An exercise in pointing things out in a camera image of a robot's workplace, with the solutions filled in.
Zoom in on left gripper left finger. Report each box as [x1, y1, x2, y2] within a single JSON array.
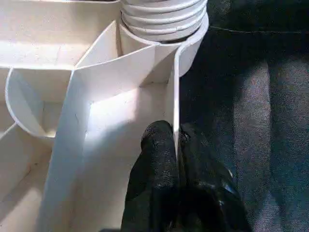
[[120, 120, 181, 232]]

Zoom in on white plastic table top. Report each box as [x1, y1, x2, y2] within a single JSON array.
[[0, 0, 210, 232]]

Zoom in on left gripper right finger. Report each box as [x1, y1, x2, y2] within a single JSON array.
[[173, 123, 252, 232]]

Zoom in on black work mat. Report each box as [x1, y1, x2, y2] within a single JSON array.
[[178, 0, 309, 232]]

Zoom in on white plastic table leg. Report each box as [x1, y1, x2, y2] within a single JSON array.
[[120, 0, 208, 42]]

